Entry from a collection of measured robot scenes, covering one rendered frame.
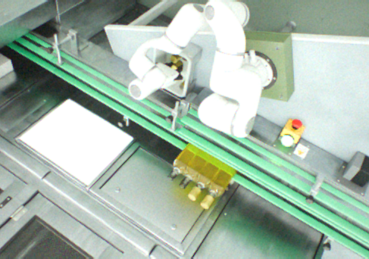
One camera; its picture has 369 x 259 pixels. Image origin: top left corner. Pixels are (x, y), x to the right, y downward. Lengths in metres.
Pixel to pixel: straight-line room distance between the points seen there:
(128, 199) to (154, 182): 0.14
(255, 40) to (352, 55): 0.31
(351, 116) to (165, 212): 0.80
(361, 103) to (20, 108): 1.50
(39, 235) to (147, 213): 0.43
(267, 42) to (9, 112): 1.26
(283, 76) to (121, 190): 0.80
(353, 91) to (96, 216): 1.05
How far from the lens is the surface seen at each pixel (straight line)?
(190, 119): 1.49
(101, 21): 2.32
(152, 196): 1.57
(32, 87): 2.05
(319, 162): 1.50
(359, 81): 1.33
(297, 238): 1.67
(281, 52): 1.27
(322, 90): 1.38
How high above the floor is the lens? 1.85
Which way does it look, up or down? 36 degrees down
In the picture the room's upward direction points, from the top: 139 degrees counter-clockwise
